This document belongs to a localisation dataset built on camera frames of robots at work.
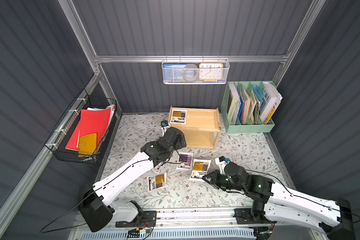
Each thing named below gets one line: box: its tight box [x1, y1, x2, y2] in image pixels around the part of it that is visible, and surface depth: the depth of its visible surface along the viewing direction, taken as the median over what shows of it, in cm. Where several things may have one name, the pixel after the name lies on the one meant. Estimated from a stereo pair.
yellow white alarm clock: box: [199, 62, 224, 82], surface depth 90 cm
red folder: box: [65, 108, 111, 151], surface depth 74 cm
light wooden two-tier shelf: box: [168, 106, 220, 150], surface depth 91 cm
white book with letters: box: [260, 81, 283, 125], surface depth 101 cm
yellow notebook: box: [78, 133, 98, 158], surface depth 69 cm
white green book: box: [227, 82, 240, 125], surface depth 102 cm
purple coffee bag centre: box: [176, 152, 193, 171], surface depth 95 cm
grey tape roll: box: [183, 63, 199, 82], surface depth 89 cm
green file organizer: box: [220, 81, 276, 134], surface depth 104 cm
